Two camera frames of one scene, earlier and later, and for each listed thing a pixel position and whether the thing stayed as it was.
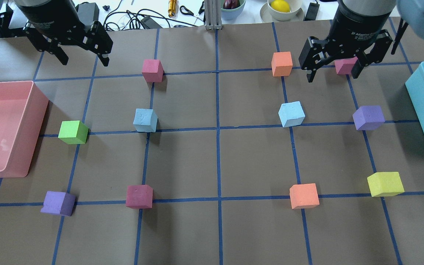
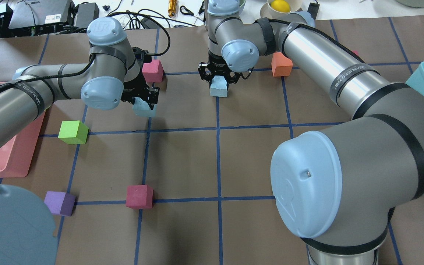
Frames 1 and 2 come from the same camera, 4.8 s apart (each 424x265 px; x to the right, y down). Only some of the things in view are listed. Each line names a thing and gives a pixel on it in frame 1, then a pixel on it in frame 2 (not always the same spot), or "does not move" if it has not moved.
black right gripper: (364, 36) → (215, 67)
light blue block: (145, 120) → (142, 108)
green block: (73, 132) does not move
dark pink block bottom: (140, 196) does not move
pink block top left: (153, 70) does not move
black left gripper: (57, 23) → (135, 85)
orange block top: (282, 64) does not move
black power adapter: (149, 23) does not move
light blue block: (291, 113) → (218, 87)
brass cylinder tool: (172, 5) does not move
